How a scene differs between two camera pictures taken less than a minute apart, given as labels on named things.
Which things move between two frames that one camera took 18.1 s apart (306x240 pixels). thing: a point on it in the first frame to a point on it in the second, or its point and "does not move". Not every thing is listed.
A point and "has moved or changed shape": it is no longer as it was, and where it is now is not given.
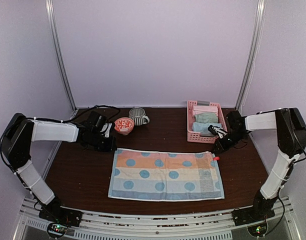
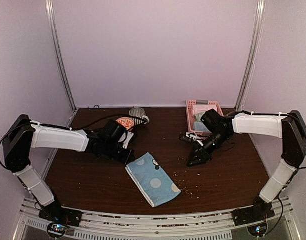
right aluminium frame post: (253, 55) does not move
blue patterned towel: (156, 176) has moved or changed shape
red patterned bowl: (124, 125) does not move
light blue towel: (203, 127) does not move
